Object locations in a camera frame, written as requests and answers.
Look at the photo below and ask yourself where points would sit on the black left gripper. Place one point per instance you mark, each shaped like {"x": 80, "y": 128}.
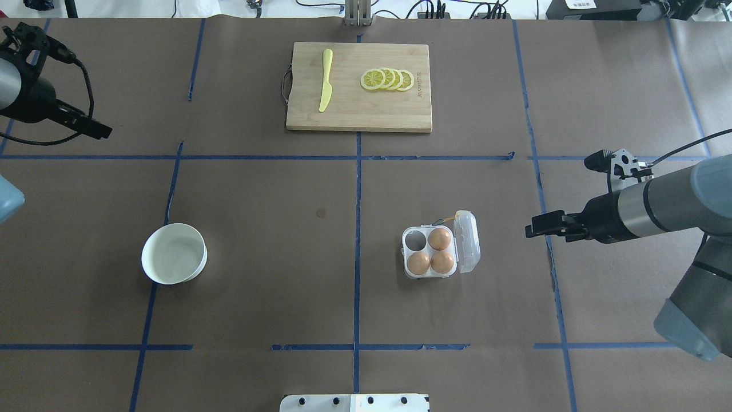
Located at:
{"x": 35, "y": 97}

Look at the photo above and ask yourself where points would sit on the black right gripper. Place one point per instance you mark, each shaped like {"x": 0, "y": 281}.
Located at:
{"x": 601, "y": 219}

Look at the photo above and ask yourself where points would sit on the clear plastic egg box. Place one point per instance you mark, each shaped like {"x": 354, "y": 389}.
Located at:
{"x": 464, "y": 246}

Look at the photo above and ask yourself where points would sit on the brown egg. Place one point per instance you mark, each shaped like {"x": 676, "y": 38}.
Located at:
{"x": 442, "y": 262}
{"x": 440, "y": 238}
{"x": 418, "y": 263}

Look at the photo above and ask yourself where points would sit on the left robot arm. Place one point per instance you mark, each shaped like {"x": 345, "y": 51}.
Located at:
{"x": 29, "y": 98}

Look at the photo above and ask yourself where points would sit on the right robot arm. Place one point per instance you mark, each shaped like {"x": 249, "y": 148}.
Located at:
{"x": 697, "y": 315}

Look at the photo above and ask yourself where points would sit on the brown egg in box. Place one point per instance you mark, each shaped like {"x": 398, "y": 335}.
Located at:
{"x": 442, "y": 262}
{"x": 418, "y": 263}

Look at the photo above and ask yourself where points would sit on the lemon slice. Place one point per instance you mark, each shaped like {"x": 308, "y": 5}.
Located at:
{"x": 374, "y": 79}
{"x": 389, "y": 78}
{"x": 397, "y": 79}
{"x": 407, "y": 81}

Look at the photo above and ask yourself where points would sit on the wooden cutting board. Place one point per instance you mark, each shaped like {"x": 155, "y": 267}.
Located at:
{"x": 353, "y": 109}

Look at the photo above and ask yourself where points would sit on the white paper bowl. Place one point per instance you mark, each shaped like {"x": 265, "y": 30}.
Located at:
{"x": 175, "y": 253}

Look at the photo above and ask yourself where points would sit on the yellow plastic knife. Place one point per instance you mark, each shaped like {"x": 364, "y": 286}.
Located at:
{"x": 326, "y": 89}

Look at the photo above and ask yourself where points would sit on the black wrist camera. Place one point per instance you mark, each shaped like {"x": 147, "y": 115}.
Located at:
{"x": 621, "y": 167}

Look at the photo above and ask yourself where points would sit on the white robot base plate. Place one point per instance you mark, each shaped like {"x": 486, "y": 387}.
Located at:
{"x": 356, "y": 402}

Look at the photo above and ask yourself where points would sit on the aluminium frame post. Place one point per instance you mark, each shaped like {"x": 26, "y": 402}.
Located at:
{"x": 358, "y": 13}

